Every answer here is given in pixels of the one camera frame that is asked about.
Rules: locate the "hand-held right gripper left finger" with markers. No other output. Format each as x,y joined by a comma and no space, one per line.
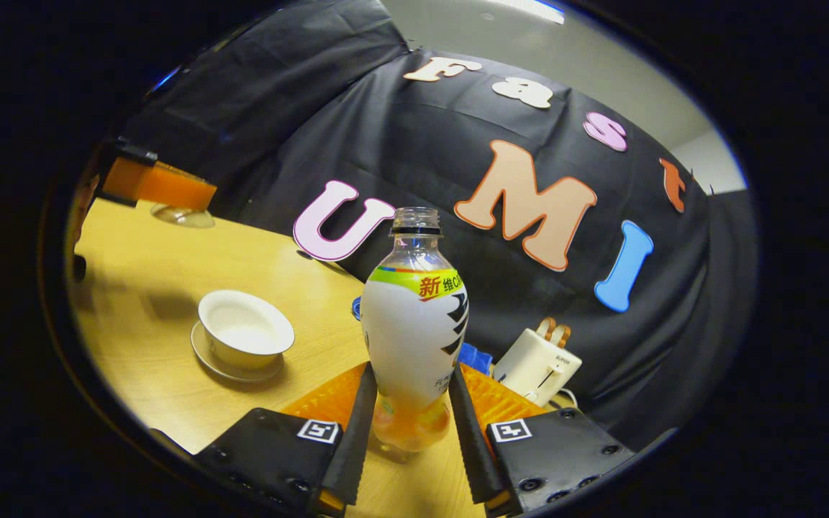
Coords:
353,446

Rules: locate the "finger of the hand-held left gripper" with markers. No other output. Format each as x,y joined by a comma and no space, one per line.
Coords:
162,185

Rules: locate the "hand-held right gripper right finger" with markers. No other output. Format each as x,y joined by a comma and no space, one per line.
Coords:
468,446

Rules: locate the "cream teacup lid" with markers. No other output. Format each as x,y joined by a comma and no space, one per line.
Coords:
184,216

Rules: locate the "white plastic water bottle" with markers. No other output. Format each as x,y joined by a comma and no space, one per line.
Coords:
411,338

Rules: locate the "cream teacup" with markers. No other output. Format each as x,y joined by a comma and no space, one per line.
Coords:
242,334

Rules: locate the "folded blue towel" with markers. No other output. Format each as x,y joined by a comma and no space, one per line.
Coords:
476,358

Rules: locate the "white toaster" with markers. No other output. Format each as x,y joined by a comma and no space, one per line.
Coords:
533,367

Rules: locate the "toast slice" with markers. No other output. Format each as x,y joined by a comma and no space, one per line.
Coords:
563,335
546,329

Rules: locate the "black backdrop cloth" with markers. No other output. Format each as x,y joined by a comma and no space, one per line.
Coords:
422,144

